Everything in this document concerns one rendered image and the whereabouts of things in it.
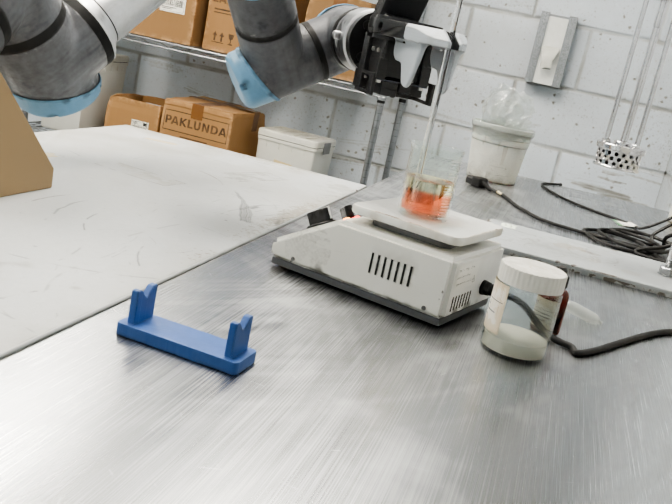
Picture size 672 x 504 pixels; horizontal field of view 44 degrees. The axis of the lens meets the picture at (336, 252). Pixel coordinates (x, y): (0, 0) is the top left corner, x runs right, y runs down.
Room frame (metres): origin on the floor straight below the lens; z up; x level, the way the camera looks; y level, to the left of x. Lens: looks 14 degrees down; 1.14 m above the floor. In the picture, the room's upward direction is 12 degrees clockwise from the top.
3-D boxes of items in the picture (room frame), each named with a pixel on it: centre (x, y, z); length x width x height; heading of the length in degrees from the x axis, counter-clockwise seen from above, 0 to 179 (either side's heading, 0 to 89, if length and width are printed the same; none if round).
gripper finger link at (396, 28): (0.86, -0.01, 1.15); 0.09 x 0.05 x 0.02; 19
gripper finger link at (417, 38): (0.81, -0.04, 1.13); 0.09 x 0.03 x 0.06; 19
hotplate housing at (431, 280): (0.82, -0.06, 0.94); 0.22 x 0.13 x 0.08; 61
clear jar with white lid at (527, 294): (0.71, -0.17, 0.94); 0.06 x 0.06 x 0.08
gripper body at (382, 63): (0.92, -0.01, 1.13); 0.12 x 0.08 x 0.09; 20
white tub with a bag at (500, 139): (1.87, -0.31, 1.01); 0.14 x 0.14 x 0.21
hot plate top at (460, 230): (0.81, -0.08, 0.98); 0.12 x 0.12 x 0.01; 61
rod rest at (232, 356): (0.56, 0.09, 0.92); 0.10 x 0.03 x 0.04; 73
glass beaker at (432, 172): (0.79, -0.07, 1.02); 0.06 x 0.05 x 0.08; 143
